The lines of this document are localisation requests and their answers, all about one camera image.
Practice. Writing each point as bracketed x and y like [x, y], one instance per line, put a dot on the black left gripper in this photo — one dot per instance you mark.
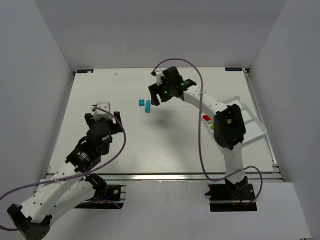
[117, 122]

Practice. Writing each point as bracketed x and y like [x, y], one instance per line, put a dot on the left blue corner label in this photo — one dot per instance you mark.
[84, 71]

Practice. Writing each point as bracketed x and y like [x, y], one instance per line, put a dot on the red lego plate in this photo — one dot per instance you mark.
[206, 117]

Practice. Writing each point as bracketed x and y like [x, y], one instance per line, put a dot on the aluminium front table rail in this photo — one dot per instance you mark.
[268, 177]

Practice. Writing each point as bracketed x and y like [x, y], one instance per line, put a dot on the blue square lego brick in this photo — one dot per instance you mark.
[141, 102]

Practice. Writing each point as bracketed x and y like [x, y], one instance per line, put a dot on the blue long lego brick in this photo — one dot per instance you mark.
[147, 106]

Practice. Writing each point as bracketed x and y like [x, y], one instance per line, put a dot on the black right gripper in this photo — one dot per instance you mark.
[163, 93]

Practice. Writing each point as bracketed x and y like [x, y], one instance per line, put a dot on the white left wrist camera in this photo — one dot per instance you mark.
[101, 110]

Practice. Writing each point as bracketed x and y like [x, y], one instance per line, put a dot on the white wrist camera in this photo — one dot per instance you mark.
[101, 110]
[159, 75]

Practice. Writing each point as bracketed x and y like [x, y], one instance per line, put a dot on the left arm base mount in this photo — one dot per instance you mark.
[112, 197]

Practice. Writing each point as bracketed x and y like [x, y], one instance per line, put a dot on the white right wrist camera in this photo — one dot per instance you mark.
[159, 75]

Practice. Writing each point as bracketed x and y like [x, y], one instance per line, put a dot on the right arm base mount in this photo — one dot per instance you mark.
[221, 200]

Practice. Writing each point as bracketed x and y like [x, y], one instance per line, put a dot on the white divided sorting tray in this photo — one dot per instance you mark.
[254, 129]

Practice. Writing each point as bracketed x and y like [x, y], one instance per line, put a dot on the right blue corner label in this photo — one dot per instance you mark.
[233, 69]

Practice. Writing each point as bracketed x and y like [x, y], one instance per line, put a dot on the blue corner label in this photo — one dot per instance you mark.
[84, 71]
[233, 69]

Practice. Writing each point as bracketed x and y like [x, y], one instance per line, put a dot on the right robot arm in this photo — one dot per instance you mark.
[228, 124]

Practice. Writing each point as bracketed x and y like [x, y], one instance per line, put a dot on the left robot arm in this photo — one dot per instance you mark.
[75, 183]

